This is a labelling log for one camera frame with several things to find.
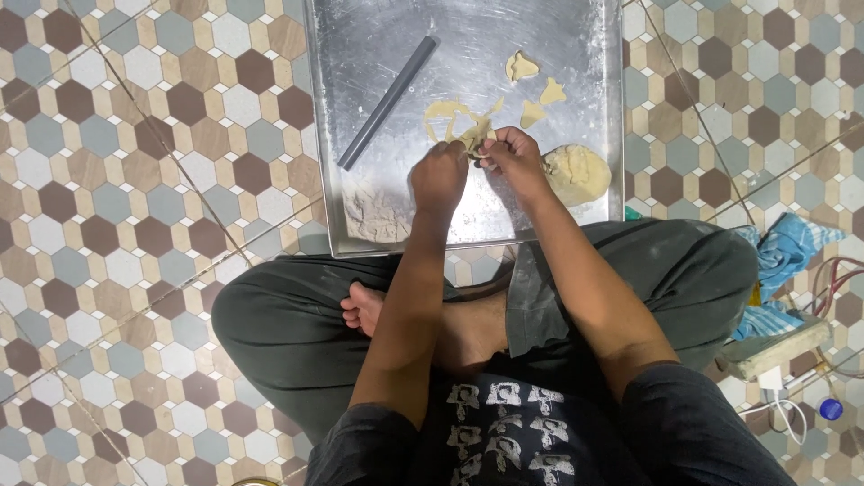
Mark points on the person's left hand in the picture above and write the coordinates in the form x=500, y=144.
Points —
x=439, y=179

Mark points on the person's right hand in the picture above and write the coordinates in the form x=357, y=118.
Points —
x=518, y=162

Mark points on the person's left fingers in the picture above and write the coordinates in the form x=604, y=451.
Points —
x=462, y=148

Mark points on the person's right fingers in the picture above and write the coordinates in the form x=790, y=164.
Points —
x=499, y=145

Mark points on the dough sheet scrap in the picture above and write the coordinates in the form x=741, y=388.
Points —
x=459, y=121

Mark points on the cut dough shape piece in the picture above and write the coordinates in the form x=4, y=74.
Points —
x=521, y=66
x=552, y=93
x=530, y=115

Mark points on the large steel baking tray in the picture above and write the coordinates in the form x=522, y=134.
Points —
x=472, y=81

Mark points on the round dough ball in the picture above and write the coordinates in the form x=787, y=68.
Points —
x=577, y=174

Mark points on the grey plastic rolling pipe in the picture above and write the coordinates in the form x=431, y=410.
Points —
x=388, y=101

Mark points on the pile of white flour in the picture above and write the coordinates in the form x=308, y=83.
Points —
x=374, y=212

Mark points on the blue striped cloth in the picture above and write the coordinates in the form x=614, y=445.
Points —
x=783, y=270

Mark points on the wooden block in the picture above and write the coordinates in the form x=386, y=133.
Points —
x=776, y=347

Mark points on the round metal rim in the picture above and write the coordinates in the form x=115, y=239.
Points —
x=255, y=482

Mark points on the blue bottle cap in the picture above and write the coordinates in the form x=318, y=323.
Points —
x=830, y=409

